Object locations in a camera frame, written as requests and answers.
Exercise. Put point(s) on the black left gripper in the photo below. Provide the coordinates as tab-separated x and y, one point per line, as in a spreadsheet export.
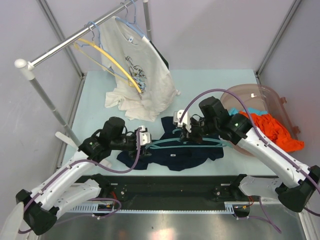
133	152

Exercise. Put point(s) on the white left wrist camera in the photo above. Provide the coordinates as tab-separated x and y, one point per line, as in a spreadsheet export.
144	136

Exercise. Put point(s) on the green hanger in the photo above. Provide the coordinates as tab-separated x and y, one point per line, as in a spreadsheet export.
175	142

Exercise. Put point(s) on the white printed t-shirt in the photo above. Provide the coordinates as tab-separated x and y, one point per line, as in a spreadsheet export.
138	57

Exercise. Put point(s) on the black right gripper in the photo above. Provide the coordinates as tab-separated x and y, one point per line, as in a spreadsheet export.
191	136

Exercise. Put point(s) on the orange garment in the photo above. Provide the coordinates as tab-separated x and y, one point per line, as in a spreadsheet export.
276	132

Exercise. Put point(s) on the light blue hanger with shirt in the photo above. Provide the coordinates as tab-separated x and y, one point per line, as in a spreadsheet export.
132	25

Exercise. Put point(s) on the pink translucent plastic basket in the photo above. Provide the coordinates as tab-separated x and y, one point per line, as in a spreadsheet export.
261	100

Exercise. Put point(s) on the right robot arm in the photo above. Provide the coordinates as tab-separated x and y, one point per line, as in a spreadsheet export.
295	182

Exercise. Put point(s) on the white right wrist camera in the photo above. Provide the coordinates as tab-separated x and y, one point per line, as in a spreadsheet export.
182	119

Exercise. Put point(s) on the navy blue t-shirt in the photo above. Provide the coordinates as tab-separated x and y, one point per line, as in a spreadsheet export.
177	159

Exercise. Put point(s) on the yellow hanger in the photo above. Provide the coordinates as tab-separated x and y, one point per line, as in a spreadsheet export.
125	76

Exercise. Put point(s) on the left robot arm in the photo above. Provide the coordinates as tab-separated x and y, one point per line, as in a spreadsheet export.
46	203

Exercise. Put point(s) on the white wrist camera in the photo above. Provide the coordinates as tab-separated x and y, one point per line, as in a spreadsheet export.
182	119
144	136

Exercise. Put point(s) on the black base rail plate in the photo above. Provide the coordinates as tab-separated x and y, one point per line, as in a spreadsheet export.
174	194

